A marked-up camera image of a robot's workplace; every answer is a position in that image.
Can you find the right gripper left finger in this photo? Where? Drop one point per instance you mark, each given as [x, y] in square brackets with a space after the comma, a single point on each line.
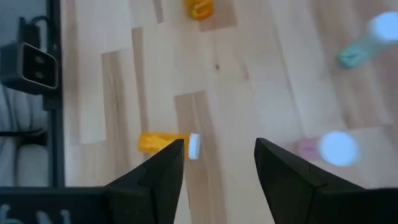
[149, 196]

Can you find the small orange pill bottle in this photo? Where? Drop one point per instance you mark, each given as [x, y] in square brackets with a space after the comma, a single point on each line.
[152, 141]

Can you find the pink pill bottle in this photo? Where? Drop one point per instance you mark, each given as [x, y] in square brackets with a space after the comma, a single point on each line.
[339, 148]

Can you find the green pill bottle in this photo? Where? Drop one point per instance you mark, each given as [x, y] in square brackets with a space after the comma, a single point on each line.
[354, 56]

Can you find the black table-level camera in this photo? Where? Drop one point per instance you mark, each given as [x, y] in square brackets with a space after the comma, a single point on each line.
[31, 67]

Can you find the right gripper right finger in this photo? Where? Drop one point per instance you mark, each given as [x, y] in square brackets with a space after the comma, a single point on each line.
[295, 193]

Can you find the large orange pill bottle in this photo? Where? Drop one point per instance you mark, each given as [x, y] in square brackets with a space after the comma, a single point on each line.
[199, 9]

